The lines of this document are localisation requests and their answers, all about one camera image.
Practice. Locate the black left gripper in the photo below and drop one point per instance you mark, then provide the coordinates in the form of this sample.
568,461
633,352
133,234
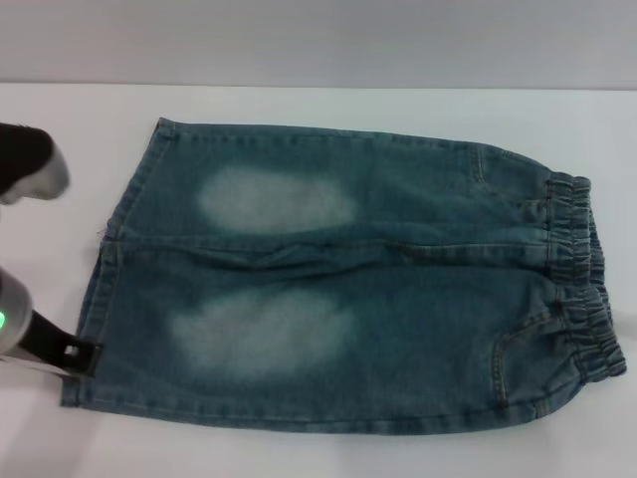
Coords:
47,338

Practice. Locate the blue denim shorts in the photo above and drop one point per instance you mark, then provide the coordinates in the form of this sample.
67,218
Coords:
398,224

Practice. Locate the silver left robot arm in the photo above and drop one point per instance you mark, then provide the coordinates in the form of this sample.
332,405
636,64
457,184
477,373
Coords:
12,299

